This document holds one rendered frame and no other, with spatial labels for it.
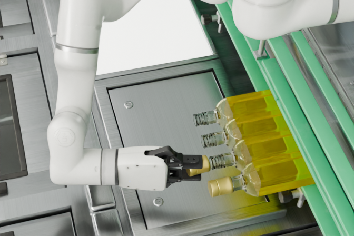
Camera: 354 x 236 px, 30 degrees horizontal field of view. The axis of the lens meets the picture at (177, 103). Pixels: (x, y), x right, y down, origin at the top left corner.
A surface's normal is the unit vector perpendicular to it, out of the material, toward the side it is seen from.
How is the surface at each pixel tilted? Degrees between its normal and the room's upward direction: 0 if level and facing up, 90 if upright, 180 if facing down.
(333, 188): 90
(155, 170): 74
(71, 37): 65
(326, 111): 90
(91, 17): 111
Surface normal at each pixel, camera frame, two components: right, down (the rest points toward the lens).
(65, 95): -0.20, 0.29
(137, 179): 0.02, 0.76
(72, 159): 0.30, 0.42
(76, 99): 0.06, 0.26
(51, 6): 0.05, -0.64
